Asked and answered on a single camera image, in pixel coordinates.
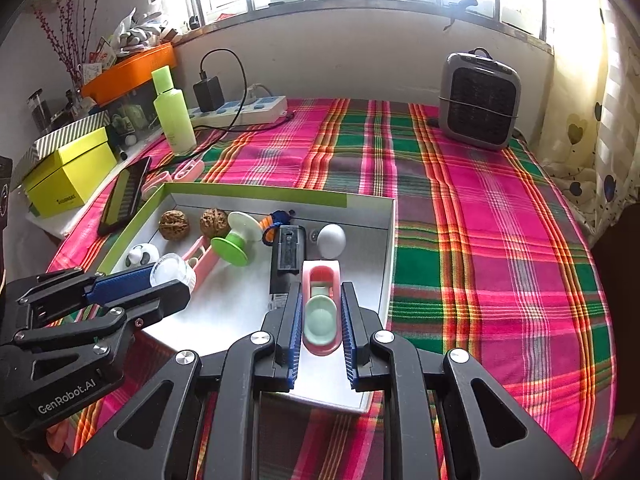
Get black charger with cable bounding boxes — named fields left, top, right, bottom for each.
left=144, top=46, right=298, bottom=172

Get grey space heater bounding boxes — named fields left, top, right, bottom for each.
left=438, top=48, right=521, bottom=151

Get pink plaid tablecloth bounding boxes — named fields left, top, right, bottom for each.
left=46, top=96, right=618, bottom=480

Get striped gift box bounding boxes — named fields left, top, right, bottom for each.
left=11, top=110, right=110, bottom=190

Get light green plastic bottle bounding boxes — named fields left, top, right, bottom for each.
left=151, top=65, right=198, bottom=155

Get dark brown walnut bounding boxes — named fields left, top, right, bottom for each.
left=158, top=209, right=191, bottom=242

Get light brown walnut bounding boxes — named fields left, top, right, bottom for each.
left=200, top=208, right=230, bottom=238

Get white panda-face round gadget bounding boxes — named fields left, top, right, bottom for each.
left=125, top=243, right=160, bottom=268

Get orange earplugs blue cord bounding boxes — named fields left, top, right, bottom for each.
left=259, top=209, right=296, bottom=246

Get small white knob hook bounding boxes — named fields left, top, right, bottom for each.
left=310, top=223, right=347, bottom=260

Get red berry branches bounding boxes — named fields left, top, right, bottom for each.
left=30, top=0, right=101, bottom=89

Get clear round plastic jar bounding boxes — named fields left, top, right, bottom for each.
left=150, top=252, right=196, bottom=292

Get white power strip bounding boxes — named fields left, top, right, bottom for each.
left=189, top=96, right=288, bottom=128

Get green white spool holder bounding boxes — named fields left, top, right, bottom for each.
left=210, top=211, right=262, bottom=266

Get heart patterned curtain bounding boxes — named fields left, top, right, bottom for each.
left=535, top=0, right=639, bottom=243

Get black phone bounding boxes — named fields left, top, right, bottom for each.
left=98, top=156, right=151, bottom=236

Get black rectangular device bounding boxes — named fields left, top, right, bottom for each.
left=269, top=224, right=306, bottom=310

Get orange plastic tray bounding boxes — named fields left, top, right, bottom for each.
left=81, top=44, right=177, bottom=106

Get pink clip with hook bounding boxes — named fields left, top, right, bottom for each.
left=182, top=236, right=219, bottom=288

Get green white cardboard tray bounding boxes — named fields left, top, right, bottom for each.
left=94, top=181, right=397, bottom=415

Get pink clip near phone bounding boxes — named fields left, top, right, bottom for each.
left=141, top=171, right=172, bottom=202

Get yellow cardboard box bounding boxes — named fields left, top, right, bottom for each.
left=22, top=127, right=116, bottom=218

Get pink clip green pad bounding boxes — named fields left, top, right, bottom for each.
left=302, top=260, right=342, bottom=356

